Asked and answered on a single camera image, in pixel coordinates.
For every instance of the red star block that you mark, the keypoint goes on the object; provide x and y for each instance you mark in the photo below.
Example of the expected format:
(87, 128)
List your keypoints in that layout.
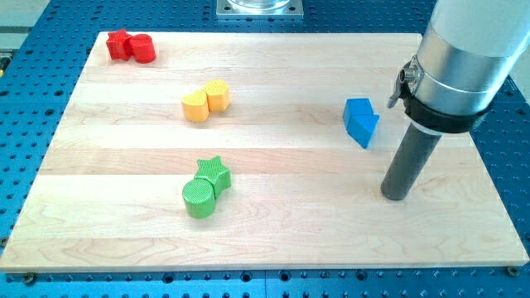
(117, 44)

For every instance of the light wooden board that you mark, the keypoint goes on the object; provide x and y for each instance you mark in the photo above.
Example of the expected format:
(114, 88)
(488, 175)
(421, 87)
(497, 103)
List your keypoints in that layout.
(303, 194)

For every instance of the yellow hexagon block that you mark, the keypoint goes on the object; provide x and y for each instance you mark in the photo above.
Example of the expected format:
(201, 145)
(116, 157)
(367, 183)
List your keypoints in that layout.
(218, 95)

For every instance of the green cylinder block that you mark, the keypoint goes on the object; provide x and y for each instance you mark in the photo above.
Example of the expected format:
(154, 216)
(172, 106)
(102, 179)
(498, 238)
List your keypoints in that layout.
(199, 199)

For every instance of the blue cube block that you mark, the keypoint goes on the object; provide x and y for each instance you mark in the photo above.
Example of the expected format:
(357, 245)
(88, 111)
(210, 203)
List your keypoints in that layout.
(356, 107)

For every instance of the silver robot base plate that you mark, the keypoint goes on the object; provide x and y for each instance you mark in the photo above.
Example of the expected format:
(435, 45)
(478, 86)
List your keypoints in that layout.
(259, 9)

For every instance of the yellow heart block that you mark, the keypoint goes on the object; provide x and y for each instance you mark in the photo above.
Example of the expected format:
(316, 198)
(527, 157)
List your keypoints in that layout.
(195, 106)

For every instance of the red cylinder block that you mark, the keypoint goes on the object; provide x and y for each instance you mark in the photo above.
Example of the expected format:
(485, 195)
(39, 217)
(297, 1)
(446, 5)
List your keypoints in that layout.
(142, 48)

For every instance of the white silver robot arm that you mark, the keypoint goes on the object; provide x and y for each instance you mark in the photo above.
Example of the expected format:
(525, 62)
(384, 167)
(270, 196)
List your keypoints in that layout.
(466, 53)

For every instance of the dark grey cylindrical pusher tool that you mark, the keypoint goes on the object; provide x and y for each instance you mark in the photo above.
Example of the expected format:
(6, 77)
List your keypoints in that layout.
(414, 151)

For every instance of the blue perforated metal table plate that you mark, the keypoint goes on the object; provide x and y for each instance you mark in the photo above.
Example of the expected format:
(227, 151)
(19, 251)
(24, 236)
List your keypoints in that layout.
(42, 74)

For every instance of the green star block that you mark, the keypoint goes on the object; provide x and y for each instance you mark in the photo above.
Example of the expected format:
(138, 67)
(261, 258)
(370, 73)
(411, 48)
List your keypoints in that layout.
(216, 173)

